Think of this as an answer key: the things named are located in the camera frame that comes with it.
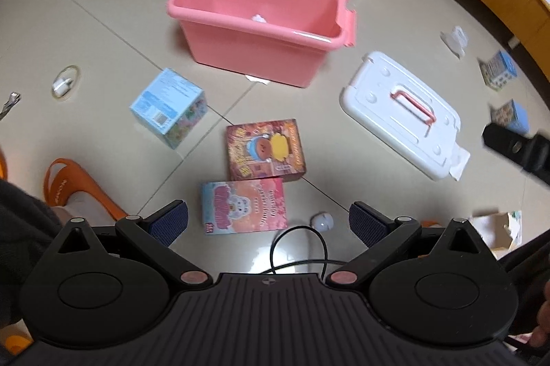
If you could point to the crumpled clear plastic wrapper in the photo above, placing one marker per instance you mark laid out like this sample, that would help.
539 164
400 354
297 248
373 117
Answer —
454 41

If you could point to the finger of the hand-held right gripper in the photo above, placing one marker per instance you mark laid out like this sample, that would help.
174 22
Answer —
507 144

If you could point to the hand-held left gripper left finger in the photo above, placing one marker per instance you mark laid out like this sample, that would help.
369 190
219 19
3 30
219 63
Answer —
169 222

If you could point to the person's dark trouser leg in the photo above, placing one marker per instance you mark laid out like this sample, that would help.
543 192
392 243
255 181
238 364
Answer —
528 263
21 228

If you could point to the open white cardboard box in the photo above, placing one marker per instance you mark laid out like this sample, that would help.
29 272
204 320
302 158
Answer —
498 232

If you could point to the small blue patterned box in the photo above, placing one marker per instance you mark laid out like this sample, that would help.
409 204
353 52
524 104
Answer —
497 70
511 115

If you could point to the orange slipper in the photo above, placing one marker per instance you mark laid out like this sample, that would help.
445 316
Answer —
58 181

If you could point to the crinkled silver wrapper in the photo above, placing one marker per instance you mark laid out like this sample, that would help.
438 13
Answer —
10 101

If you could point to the maroon toy box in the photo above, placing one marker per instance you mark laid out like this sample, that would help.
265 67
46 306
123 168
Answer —
264 149

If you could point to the person's foot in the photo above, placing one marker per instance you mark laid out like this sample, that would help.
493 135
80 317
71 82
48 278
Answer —
81 204

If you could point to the small white plastic piece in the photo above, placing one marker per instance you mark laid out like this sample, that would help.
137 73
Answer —
62 84

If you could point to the pink toy box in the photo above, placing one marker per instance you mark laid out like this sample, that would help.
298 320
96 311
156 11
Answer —
242 204

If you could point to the clear tape roll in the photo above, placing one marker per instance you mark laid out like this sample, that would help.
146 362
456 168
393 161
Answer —
78 75

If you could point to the light blue toy box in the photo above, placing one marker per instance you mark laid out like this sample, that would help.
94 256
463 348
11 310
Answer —
165 99

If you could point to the orange plastic object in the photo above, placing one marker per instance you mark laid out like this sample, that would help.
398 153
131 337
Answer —
19 347

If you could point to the small white ball toy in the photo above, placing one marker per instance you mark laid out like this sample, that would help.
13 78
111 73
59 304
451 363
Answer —
322 222

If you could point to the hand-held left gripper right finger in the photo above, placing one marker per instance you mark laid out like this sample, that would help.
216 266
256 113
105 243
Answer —
365 225

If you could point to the pink plastic storage box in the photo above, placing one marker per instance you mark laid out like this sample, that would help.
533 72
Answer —
240 43

